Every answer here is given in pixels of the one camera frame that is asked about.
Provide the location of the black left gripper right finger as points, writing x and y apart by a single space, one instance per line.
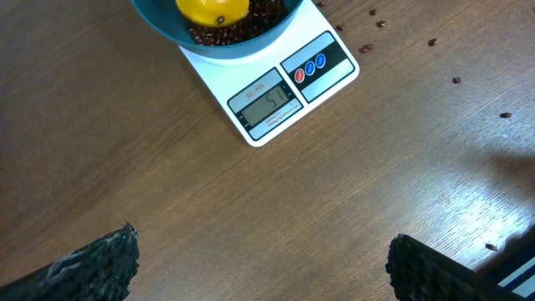
420 273

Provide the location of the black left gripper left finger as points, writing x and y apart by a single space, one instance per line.
99 271

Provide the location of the yellow measuring scoop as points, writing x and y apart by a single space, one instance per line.
213 13

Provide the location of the white digital kitchen scale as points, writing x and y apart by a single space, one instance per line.
265 93

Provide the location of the blue plastic bowl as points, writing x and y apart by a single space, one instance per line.
164 17

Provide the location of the red beans in bowl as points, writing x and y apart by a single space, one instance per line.
263 15

